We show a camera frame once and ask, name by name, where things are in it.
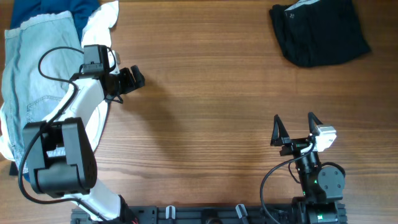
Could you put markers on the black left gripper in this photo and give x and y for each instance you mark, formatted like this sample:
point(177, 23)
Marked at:
point(129, 84)

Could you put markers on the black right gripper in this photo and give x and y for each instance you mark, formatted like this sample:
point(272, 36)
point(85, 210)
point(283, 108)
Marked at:
point(294, 145)

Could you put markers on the black shorts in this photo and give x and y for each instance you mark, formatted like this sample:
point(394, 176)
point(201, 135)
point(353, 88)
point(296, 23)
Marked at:
point(318, 33)

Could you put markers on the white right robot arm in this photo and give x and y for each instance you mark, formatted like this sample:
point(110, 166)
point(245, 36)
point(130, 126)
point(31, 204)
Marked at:
point(322, 183)

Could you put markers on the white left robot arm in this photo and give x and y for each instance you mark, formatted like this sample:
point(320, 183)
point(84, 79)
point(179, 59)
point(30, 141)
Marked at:
point(58, 153)

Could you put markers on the white garment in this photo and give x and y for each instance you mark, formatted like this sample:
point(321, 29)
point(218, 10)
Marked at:
point(99, 31)

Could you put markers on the light blue denim shorts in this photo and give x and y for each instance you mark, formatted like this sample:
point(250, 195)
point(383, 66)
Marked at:
point(28, 77)

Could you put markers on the dark blue garment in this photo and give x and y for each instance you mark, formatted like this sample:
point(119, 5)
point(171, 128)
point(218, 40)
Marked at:
point(56, 9)

